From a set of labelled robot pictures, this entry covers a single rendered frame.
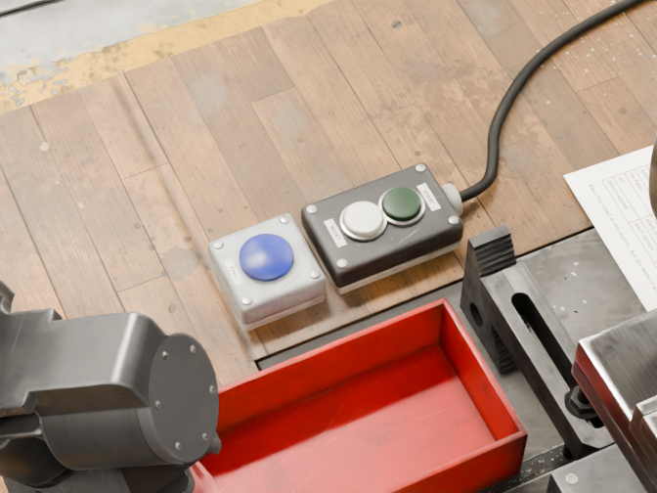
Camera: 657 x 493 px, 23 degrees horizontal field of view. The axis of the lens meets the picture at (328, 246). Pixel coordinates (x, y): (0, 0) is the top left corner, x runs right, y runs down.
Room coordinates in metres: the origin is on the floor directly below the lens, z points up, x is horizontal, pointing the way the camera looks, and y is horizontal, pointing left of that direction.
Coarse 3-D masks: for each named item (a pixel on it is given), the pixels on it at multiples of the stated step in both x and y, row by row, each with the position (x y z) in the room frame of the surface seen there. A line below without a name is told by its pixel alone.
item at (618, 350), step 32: (640, 320) 0.47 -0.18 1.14; (576, 352) 0.46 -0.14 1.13; (608, 352) 0.45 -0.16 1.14; (640, 352) 0.45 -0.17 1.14; (608, 384) 0.43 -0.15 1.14; (640, 384) 0.43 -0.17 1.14; (608, 416) 0.42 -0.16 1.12; (640, 416) 0.39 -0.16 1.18; (640, 448) 0.39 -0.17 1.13; (640, 480) 0.39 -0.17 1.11
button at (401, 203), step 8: (392, 192) 0.71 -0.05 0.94; (400, 192) 0.71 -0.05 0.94; (408, 192) 0.71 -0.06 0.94; (384, 200) 0.70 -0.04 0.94; (392, 200) 0.70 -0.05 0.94; (400, 200) 0.70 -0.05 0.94; (408, 200) 0.70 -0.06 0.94; (416, 200) 0.70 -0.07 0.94; (384, 208) 0.69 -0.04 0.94; (392, 208) 0.69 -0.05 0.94; (400, 208) 0.69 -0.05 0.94; (408, 208) 0.69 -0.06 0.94; (416, 208) 0.69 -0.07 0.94; (392, 216) 0.69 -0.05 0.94; (400, 216) 0.69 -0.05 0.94; (408, 216) 0.69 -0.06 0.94
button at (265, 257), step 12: (252, 240) 0.67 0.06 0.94; (264, 240) 0.67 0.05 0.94; (276, 240) 0.67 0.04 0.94; (240, 252) 0.66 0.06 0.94; (252, 252) 0.65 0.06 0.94; (264, 252) 0.65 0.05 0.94; (276, 252) 0.65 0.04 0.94; (288, 252) 0.65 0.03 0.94; (240, 264) 0.65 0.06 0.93; (252, 264) 0.64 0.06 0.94; (264, 264) 0.64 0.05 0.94; (276, 264) 0.64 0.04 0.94; (288, 264) 0.64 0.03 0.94; (252, 276) 0.64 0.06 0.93; (264, 276) 0.63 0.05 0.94; (276, 276) 0.63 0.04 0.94
